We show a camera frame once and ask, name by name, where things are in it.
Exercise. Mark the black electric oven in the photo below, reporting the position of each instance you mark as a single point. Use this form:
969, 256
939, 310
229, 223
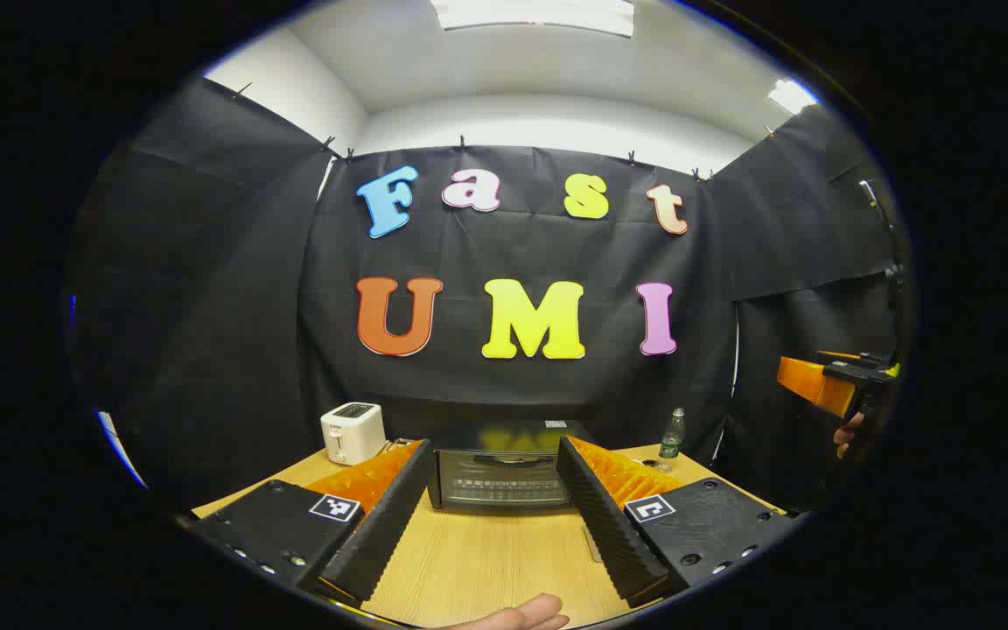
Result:
504, 481

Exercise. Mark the white toaster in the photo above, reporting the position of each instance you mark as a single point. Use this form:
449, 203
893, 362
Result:
352, 431

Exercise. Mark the small ceiling light panel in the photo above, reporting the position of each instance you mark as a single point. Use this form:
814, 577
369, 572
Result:
791, 94

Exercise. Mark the black backdrop cloth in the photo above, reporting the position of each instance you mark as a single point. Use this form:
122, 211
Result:
206, 306

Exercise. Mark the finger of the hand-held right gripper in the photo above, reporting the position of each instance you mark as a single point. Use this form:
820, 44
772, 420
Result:
815, 385

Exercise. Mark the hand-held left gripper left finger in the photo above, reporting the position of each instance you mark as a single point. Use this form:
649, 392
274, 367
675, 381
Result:
386, 525

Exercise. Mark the large ceiling light panel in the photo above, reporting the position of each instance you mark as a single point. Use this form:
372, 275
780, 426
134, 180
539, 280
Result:
535, 13

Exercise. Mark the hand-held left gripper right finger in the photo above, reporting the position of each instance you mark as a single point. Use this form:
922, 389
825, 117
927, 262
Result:
605, 525

